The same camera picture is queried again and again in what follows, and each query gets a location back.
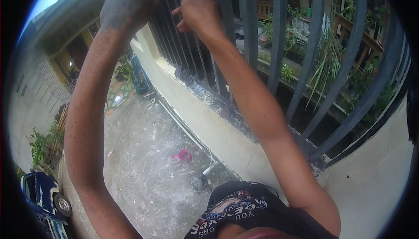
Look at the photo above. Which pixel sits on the person's right hand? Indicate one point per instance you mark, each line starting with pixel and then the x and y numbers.
pixel 201 16

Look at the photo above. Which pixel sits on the person's left hand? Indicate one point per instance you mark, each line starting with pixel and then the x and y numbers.
pixel 126 6

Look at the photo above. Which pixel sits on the person's right thumb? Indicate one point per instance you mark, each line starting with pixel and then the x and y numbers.
pixel 178 11

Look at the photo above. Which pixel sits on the dark metal bar fence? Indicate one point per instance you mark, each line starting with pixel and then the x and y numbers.
pixel 250 26

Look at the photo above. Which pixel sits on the black cloth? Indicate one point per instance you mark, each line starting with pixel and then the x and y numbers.
pixel 183 74

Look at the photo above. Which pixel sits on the wooden bench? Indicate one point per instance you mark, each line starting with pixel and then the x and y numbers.
pixel 264 9

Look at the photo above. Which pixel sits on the small potted plant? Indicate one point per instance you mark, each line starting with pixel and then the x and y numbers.
pixel 124 70

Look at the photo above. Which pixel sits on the green patterned mat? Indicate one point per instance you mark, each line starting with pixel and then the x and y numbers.
pixel 119 93

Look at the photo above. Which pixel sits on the yellow house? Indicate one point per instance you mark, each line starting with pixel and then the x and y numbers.
pixel 70 54

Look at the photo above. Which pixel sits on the white paper scrap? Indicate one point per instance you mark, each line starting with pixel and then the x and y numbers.
pixel 117 99

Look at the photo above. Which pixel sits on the white plastic pipe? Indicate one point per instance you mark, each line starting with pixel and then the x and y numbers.
pixel 183 126

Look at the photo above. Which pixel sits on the pink plastic dipper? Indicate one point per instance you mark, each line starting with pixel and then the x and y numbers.
pixel 184 155

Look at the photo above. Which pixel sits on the long-leaf green plant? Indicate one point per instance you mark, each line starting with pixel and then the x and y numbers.
pixel 325 62

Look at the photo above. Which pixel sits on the wooden planks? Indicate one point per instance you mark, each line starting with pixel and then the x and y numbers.
pixel 62 121

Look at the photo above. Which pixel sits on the grey water pump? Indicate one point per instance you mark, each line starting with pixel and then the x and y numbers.
pixel 199 182

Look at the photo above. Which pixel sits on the wooden railing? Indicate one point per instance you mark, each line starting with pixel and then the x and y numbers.
pixel 366 39

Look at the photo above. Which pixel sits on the green potted plants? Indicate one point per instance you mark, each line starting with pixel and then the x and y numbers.
pixel 41 145

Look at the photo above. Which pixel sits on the person's body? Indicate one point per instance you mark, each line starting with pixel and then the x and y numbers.
pixel 248 208

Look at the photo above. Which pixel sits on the blue car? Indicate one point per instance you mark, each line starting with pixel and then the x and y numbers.
pixel 42 193

